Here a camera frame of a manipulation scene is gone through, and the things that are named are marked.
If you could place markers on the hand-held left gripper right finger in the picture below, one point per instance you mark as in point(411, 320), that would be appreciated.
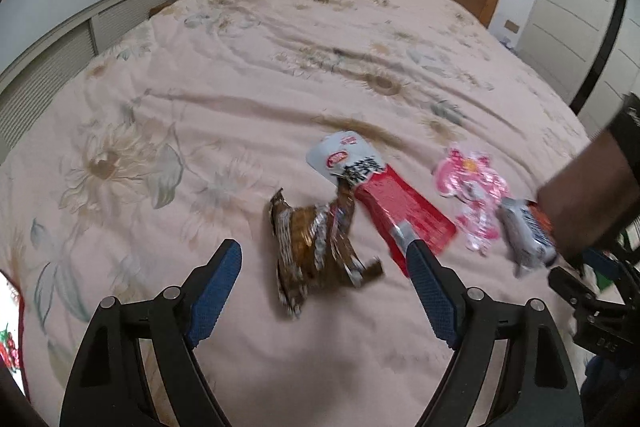
point(435, 292)

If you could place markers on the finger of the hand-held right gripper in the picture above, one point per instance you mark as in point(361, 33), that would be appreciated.
point(570, 284)
point(602, 263)

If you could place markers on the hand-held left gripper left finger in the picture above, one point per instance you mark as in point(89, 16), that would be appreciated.
point(215, 292)

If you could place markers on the grey cookie packet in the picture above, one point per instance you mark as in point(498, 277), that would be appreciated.
point(527, 232)

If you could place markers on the red and white snack packet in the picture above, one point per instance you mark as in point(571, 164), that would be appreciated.
point(400, 202)

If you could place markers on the brown snack wrapper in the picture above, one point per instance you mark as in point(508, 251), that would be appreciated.
point(310, 247)

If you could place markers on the pink cartoon snack packet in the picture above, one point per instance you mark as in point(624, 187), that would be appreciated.
point(470, 187)

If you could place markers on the black and brown electric kettle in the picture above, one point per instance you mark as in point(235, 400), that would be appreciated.
point(585, 202)

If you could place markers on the smartphone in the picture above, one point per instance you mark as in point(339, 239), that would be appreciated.
point(9, 347)

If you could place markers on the wall socket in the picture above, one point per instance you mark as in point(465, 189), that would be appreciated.
point(511, 26)

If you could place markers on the white louvred wall panel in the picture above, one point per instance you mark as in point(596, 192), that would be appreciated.
point(65, 52)

